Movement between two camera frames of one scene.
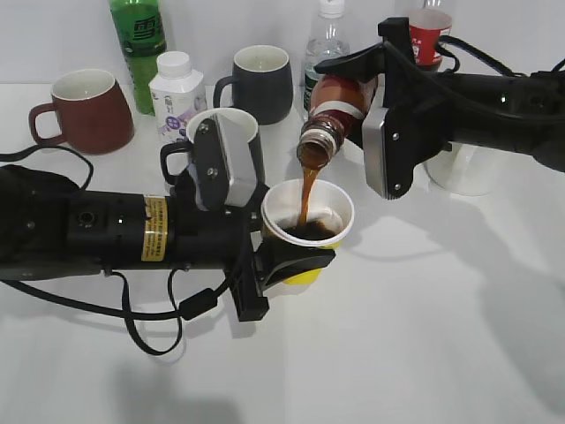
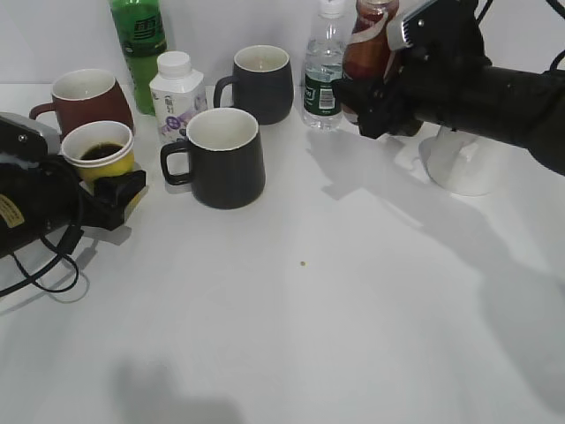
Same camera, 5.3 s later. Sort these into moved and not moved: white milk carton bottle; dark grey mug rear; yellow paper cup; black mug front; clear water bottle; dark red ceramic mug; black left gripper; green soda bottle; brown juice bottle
Moved: black left gripper; brown juice bottle; yellow paper cup
Not moved: white milk carton bottle; black mug front; green soda bottle; dark red ceramic mug; dark grey mug rear; clear water bottle
